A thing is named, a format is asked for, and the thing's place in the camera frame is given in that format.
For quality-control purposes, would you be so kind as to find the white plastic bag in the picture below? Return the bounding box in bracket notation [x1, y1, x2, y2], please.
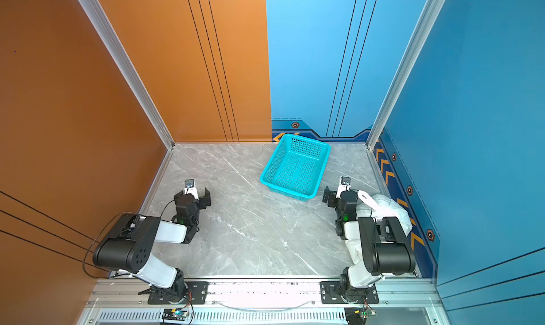
[356, 190, 413, 237]

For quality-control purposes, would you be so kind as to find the right aluminium corner post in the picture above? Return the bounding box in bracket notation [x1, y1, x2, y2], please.
[366, 0, 446, 150]

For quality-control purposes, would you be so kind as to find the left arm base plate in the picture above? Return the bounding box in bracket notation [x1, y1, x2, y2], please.
[148, 280, 209, 306]

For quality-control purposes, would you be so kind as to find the left green circuit board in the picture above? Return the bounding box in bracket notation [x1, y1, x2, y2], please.
[160, 308, 191, 324]

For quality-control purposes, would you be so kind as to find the right circuit board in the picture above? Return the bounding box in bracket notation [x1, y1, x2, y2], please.
[344, 308, 376, 325]

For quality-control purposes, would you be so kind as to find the aluminium corner post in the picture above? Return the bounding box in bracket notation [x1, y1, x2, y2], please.
[77, 0, 175, 151]
[366, 0, 446, 150]

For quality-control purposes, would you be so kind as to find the teal plastic basket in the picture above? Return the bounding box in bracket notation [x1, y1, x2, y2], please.
[260, 134, 332, 201]

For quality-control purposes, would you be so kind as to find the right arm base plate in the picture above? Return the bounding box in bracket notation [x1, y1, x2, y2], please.
[319, 280, 380, 305]

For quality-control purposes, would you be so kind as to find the aluminium mounting rail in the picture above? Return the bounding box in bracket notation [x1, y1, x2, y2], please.
[78, 277, 450, 324]

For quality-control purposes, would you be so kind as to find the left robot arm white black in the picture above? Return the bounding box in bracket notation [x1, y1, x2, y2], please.
[92, 180, 211, 305]

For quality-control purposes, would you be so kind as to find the left aluminium corner post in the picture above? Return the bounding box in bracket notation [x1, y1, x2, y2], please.
[77, 0, 175, 151]

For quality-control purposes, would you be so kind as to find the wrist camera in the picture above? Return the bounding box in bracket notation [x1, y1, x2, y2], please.
[336, 176, 351, 199]
[183, 179, 199, 200]

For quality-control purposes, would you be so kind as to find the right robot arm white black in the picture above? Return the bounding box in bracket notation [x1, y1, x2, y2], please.
[322, 185, 417, 304]

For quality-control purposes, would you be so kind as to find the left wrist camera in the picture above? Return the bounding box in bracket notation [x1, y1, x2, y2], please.
[183, 179, 199, 200]

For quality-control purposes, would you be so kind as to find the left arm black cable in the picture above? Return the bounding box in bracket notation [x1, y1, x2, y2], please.
[81, 199, 176, 280]

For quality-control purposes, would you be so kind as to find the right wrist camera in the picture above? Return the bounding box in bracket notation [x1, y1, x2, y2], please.
[336, 176, 351, 199]

